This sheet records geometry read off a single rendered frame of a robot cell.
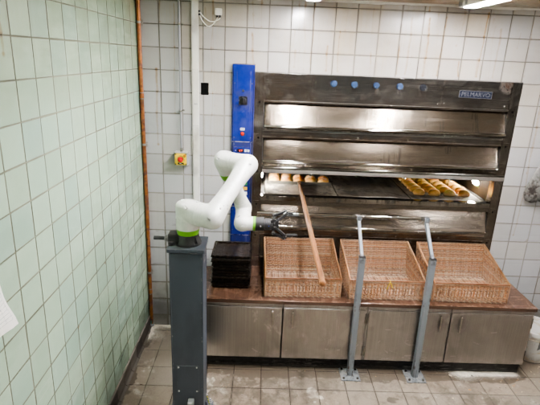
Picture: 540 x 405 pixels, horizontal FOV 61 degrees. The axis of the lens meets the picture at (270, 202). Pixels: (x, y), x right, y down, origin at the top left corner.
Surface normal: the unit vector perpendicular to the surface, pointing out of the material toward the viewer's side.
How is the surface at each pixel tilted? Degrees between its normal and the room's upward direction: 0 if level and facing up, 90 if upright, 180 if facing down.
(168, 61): 90
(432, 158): 70
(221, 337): 90
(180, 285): 90
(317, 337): 90
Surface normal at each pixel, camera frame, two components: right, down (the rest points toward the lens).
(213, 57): 0.00, 0.30
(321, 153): 0.02, -0.04
